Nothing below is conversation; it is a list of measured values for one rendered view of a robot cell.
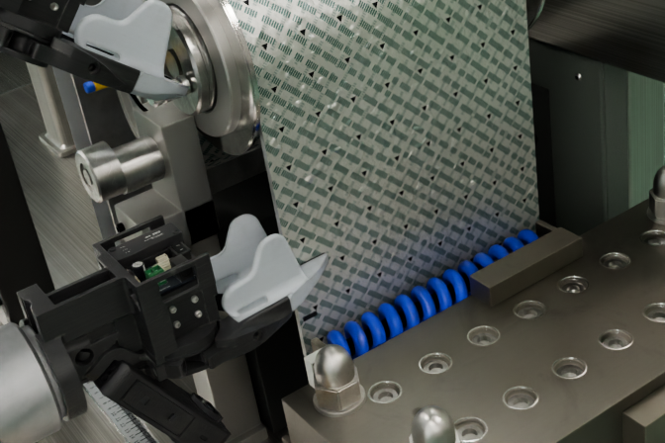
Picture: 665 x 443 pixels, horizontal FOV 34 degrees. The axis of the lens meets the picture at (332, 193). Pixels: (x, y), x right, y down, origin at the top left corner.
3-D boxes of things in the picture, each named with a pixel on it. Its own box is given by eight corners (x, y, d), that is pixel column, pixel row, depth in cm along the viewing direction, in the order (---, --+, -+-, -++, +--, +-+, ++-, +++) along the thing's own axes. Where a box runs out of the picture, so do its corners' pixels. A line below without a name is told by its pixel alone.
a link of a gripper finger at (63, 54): (149, 76, 65) (14, 22, 60) (140, 100, 66) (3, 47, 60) (122, 58, 69) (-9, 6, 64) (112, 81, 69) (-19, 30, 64)
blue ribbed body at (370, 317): (320, 366, 82) (313, 328, 80) (532, 250, 91) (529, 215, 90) (345, 388, 79) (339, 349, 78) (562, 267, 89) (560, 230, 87)
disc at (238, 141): (172, 120, 84) (128, -69, 77) (178, 117, 84) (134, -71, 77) (270, 185, 73) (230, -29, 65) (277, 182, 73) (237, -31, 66)
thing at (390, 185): (303, 355, 82) (259, 135, 73) (535, 231, 92) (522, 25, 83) (307, 358, 81) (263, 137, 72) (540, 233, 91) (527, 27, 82)
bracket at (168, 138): (175, 445, 93) (83, 125, 78) (239, 409, 96) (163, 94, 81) (202, 476, 89) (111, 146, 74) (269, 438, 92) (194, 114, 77)
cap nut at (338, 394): (303, 398, 76) (293, 347, 73) (346, 375, 77) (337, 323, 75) (332, 424, 73) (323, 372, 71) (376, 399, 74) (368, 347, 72)
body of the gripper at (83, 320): (221, 250, 69) (43, 333, 64) (245, 358, 73) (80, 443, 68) (168, 209, 75) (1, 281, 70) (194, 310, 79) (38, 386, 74)
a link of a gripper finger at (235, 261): (311, 197, 77) (198, 250, 73) (324, 266, 80) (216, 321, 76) (287, 183, 79) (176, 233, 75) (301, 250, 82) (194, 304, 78)
